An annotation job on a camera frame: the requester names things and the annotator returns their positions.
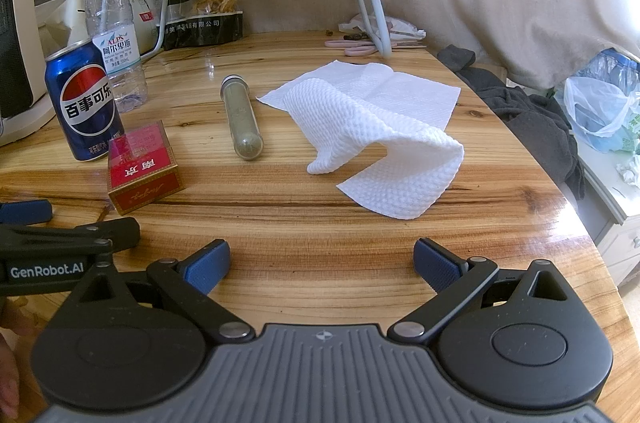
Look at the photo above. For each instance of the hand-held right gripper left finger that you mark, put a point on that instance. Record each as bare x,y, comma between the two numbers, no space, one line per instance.
207,267

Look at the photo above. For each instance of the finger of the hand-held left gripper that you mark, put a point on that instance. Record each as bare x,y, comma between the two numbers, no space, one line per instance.
75,234
25,211

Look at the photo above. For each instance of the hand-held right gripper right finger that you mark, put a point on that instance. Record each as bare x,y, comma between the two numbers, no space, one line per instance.
437,265

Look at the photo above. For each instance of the red cigarette box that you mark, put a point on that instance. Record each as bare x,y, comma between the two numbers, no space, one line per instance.
145,170

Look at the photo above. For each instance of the white textured cloth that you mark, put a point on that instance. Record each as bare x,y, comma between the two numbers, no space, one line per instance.
370,123

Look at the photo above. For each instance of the person's left hand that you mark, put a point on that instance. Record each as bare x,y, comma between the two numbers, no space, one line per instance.
7,390

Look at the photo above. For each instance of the blue cola can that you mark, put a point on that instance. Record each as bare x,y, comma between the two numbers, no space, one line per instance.
82,103

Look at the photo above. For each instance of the glass tube with grey powder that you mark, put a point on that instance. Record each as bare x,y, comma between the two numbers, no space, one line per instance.
241,113

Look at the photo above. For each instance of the dark grey clothing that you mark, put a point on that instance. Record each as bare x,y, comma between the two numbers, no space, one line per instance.
530,113

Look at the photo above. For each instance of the white cabinet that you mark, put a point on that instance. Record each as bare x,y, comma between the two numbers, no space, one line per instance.
612,223

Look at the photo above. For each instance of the black mesh panel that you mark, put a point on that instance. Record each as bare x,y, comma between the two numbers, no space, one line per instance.
12,28

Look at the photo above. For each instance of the crumpled white tissue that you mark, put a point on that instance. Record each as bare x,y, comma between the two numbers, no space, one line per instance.
629,173

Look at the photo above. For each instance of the clear plastic water bottle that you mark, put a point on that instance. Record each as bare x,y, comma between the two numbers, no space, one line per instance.
110,3

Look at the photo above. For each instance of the blue and white plastic bag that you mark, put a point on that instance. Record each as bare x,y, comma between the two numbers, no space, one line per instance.
600,103

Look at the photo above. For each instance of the pink scissors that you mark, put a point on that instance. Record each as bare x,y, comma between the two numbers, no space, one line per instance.
357,49

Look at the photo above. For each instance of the clear bag with red label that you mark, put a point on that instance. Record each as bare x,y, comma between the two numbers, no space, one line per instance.
145,10

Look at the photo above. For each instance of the black snack bag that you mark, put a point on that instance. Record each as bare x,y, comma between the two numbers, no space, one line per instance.
200,28

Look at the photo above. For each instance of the white crumpled plastic bag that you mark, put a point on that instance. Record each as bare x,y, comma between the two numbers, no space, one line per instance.
400,27

